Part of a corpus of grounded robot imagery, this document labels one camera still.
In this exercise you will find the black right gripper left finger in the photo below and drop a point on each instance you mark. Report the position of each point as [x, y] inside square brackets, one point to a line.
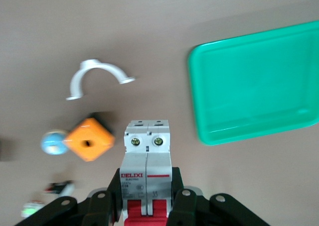
[99, 206]

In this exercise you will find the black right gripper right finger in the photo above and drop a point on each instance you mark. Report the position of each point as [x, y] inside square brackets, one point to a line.
[199, 206]

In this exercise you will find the white red circuit breaker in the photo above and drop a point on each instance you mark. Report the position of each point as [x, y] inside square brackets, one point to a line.
[147, 166]

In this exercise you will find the orange button box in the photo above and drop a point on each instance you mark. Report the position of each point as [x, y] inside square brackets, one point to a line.
[89, 139]

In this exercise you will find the blue white dome buzzer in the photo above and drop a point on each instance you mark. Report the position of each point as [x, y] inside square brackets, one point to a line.
[52, 144]

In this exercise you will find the green plastic tray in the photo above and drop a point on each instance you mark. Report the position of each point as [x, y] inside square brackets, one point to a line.
[256, 86]

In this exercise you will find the small white pipe clamp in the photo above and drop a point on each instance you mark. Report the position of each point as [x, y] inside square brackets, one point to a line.
[98, 70]

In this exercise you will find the black red small switch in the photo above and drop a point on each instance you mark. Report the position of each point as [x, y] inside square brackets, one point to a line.
[59, 188]

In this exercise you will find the green push button switch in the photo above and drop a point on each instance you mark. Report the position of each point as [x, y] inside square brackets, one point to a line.
[32, 208]

